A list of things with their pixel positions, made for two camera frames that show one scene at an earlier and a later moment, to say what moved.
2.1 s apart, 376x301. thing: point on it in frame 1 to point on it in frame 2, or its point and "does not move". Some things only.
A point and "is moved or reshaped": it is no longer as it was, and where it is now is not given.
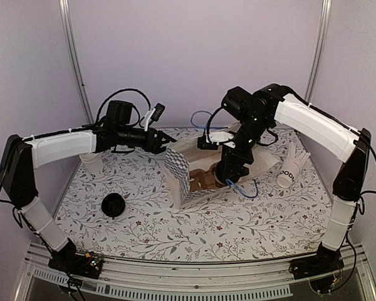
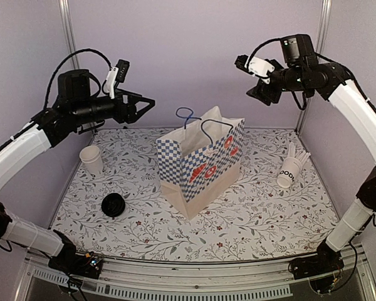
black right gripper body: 247,155 to 264,93
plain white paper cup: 93,163 does not move
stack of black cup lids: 113,205 does not move
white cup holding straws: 288,173 does not move
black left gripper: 155,147 to 130,115
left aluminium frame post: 72,47 does not move
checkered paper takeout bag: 180,158 is moved or reshaped
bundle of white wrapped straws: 299,157 does not move
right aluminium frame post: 319,50 does not move
